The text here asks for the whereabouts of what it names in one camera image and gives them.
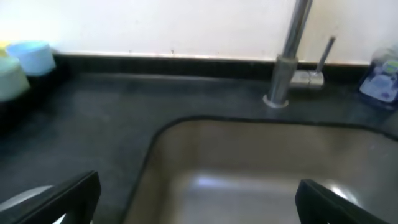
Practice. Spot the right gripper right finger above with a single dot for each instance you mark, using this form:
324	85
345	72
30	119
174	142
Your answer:
323	208

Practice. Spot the blue cup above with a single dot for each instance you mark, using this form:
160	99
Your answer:
32	59

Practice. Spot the yellow cup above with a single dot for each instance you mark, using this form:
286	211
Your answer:
3	48

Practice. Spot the green cup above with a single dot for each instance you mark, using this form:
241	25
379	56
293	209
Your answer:
12	81

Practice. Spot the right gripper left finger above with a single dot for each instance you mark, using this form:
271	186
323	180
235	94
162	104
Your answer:
71	199

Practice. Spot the blue soap bottle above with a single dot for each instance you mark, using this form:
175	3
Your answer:
381	84

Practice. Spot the black tray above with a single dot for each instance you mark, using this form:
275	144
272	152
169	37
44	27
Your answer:
46	85

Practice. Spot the steel tap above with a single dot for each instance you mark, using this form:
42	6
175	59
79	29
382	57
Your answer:
281	77

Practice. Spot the steel sink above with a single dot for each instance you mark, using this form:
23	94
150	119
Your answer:
248	174

